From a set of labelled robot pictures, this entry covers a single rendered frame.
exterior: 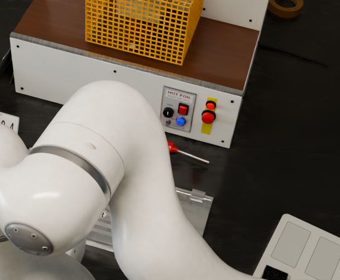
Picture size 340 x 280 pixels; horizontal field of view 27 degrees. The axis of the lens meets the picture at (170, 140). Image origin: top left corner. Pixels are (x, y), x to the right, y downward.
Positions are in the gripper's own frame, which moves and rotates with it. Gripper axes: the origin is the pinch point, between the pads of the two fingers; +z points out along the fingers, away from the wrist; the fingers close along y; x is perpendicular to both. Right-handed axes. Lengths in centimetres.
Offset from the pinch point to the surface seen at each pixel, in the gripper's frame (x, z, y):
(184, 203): 16.1, 21.7, 10.3
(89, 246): -0.4, 7.0, 15.9
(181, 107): 9.4, 39.5, -1.9
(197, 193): 18.1, 25.6, 9.9
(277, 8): 25, 96, -5
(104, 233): 2.0, 9.2, 13.2
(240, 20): 17, 61, -16
